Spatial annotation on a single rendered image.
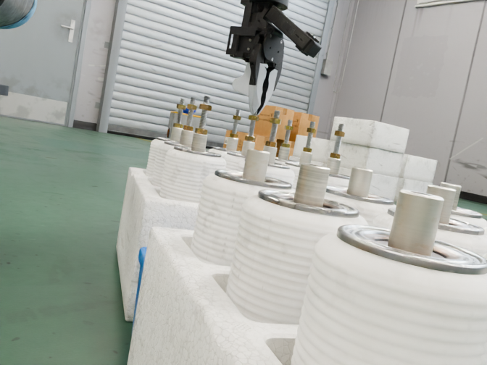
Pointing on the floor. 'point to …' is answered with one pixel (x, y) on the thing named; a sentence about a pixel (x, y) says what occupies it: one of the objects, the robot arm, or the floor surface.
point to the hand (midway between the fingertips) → (259, 108)
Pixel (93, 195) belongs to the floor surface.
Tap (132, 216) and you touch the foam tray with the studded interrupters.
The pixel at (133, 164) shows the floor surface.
